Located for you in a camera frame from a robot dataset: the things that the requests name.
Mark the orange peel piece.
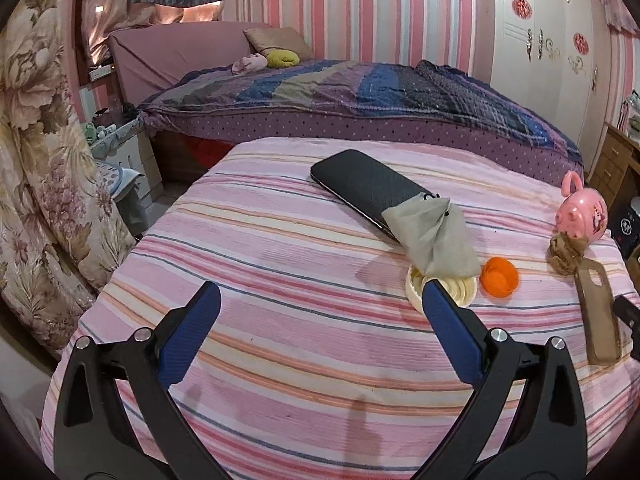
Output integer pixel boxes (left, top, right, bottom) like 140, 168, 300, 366
480, 257, 520, 299

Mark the purple striped bed quilt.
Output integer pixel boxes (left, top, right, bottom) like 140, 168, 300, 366
138, 60, 584, 185

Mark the floral beige curtain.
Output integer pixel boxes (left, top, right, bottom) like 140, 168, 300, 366
1, 0, 134, 356

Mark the black textured phone case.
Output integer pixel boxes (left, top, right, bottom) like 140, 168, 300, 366
310, 150, 434, 240

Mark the brown phone case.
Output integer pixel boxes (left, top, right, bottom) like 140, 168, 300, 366
574, 258, 622, 365

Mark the purple bed headboard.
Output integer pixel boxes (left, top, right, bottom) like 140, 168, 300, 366
108, 21, 266, 105

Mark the pink plush toy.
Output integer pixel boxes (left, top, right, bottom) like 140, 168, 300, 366
231, 53, 268, 75

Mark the pink striped bed sheet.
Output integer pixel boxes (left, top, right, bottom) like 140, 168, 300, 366
42, 138, 639, 479

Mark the white bedside cabinet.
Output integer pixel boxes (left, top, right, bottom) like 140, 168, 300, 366
90, 118, 164, 208

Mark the wooden desk with drawers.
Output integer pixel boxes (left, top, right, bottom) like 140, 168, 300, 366
588, 124, 640, 217

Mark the pink piggy bank teapot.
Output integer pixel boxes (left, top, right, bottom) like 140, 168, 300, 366
554, 171, 608, 244

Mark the brown pillow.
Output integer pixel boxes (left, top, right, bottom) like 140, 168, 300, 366
243, 27, 314, 61

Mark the white wardrobe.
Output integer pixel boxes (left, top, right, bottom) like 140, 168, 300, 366
490, 0, 611, 171

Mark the yellow plush toy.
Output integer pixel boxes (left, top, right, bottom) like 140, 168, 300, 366
265, 49, 300, 70

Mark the cream round plastic lid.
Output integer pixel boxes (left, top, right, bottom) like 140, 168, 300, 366
405, 266, 478, 314

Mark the grey cloth pouch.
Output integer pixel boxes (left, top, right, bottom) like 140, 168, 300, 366
382, 193, 480, 278

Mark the brown paper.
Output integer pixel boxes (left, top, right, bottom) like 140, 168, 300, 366
546, 233, 589, 276

